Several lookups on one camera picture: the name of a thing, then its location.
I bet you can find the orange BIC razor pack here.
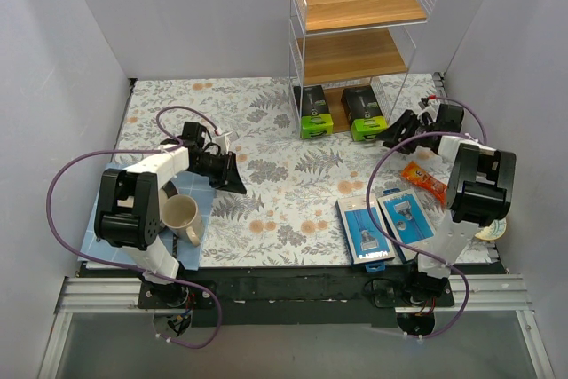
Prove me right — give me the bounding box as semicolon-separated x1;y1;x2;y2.
400;162;447;206

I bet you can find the black green razor box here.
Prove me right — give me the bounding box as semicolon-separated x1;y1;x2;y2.
341;85;388;142
293;85;334;139

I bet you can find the blue harry's razor box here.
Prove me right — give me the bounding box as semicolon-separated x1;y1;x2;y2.
336;195;396;265
377;189;435;250

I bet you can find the white wire wooden shelf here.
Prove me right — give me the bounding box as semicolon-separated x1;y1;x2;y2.
288;0;437;135

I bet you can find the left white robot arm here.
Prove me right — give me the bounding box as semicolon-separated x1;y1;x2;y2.
94;122;247;308

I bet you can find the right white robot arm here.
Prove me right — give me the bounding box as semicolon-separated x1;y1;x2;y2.
377;102;517;306

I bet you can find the blue checked cloth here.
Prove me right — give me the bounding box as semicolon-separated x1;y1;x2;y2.
80;172;216;271

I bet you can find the dark rimmed ceramic plate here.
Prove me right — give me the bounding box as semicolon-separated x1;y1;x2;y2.
158;181;178;232

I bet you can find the beige ceramic mug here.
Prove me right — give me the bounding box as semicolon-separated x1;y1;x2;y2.
161;194;205;247

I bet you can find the floral table mat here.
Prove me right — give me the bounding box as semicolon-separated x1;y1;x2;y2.
114;77;451;267

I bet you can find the dark knife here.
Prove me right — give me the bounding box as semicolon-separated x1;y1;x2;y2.
171;235;178;259

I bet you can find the yellow patterned bowl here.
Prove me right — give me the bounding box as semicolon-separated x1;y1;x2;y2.
475;218;507;241

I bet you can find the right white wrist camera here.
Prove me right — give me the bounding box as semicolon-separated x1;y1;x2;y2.
419;97;439;121

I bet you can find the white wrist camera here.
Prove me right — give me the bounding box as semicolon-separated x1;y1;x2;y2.
213;129;239;154
419;97;439;121

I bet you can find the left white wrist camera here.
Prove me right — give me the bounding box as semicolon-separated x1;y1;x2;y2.
213;129;239;154

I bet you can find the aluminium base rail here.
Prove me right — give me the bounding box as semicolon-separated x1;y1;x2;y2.
39;274;555;378

